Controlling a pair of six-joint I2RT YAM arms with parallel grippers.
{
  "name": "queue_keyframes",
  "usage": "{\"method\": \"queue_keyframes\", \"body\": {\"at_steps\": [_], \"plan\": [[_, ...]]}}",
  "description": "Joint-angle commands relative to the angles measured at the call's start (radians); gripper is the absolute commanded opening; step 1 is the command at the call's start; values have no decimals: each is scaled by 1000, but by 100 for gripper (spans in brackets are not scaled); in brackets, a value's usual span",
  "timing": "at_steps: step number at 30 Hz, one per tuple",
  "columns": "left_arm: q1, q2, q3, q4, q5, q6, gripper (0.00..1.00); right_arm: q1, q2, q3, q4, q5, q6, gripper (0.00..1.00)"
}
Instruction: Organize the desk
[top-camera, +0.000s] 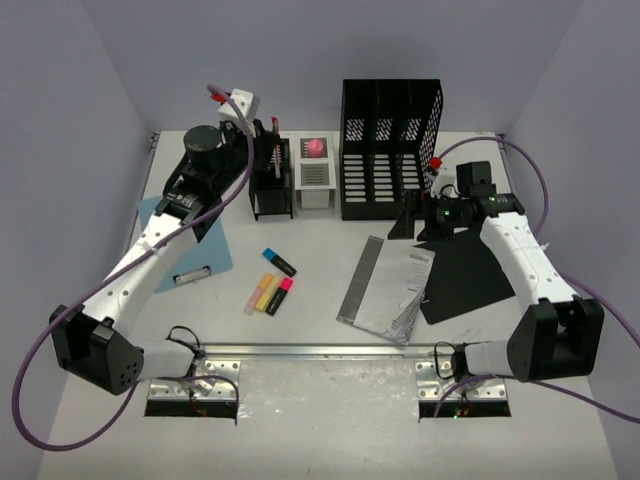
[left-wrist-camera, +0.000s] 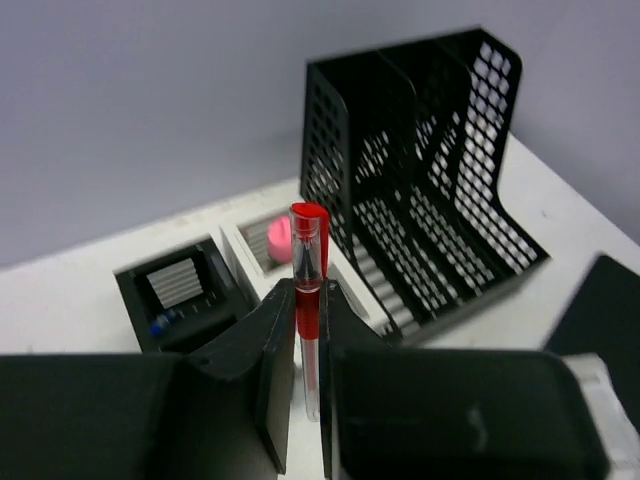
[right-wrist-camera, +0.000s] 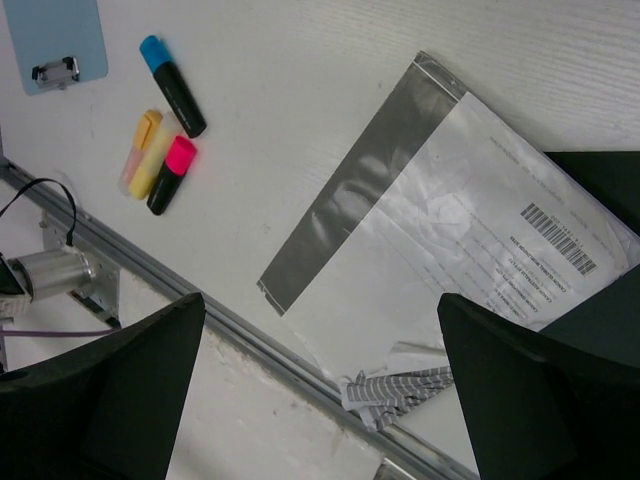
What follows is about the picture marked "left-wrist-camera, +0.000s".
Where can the black pen holder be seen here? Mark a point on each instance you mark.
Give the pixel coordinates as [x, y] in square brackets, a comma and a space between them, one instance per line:
[192, 280]

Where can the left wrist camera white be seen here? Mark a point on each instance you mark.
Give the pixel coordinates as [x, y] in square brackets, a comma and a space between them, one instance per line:
[619, 437]

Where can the black magazine file rack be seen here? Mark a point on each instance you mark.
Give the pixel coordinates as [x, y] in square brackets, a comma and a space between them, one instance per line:
[403, 145]

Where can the red pen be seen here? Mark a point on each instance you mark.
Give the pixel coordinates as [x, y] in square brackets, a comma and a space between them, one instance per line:
[309, 300]

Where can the white pen holder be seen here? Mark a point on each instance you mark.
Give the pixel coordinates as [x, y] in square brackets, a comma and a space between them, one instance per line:
[261, 251]

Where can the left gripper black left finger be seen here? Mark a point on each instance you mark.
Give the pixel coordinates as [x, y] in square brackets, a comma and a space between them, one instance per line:
[250, 368]

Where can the pink glue bottle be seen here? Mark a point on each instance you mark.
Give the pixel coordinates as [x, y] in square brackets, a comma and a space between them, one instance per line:
[279, 240]

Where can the blue pen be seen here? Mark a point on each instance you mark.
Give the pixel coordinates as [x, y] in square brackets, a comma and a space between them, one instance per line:
[162, 323]

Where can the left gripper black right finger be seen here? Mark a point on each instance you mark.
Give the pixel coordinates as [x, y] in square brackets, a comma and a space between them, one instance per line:
[357, 401]

